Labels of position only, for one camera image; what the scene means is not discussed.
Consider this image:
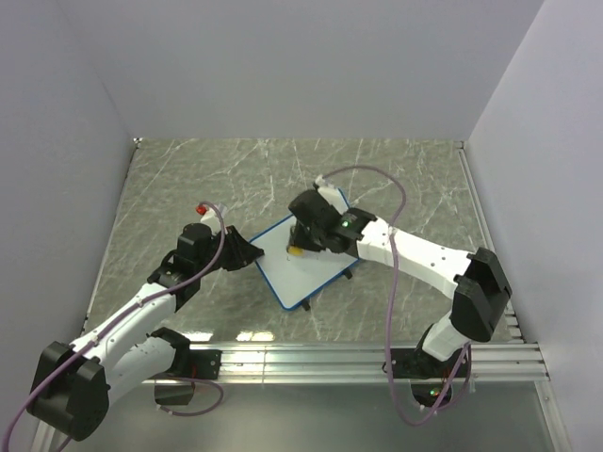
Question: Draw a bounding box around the aluminium rail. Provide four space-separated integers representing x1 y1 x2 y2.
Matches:
454 140 526 344
191 342 549 384

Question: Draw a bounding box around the aluminium right side rail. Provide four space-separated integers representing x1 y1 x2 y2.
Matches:
454 140 526 344

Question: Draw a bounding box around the blue framed whiteboard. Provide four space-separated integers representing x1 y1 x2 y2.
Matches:
250 211 360 311

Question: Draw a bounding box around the yellow black eraser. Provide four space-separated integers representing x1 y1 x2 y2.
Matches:
286 246 304 257

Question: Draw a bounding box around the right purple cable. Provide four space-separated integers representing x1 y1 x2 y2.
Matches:
319 166 474 428

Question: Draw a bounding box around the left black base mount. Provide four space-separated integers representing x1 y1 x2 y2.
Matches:
185 349 222 380

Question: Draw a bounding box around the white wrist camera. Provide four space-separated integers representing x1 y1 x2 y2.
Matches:
313 174 341 205
196 203 227 234

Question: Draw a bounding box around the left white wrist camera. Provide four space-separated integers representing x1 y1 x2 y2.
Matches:
196 203 227 234

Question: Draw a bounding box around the aluminium front rail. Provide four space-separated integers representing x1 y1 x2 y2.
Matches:
191 342 549 384

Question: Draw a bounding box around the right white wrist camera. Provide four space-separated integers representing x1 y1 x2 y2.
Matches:
313 174 341 205

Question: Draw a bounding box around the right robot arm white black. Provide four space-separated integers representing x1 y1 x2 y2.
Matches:
288 187 512 379

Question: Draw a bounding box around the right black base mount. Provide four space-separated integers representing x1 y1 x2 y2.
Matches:
389 347 462 380

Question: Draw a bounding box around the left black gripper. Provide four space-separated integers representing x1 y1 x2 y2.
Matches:
197 226 264 277

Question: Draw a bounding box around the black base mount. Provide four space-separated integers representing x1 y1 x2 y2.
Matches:
389 347 462 380
185 349 222 380

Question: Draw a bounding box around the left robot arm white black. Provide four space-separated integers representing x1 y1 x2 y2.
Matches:
25 223 264 441

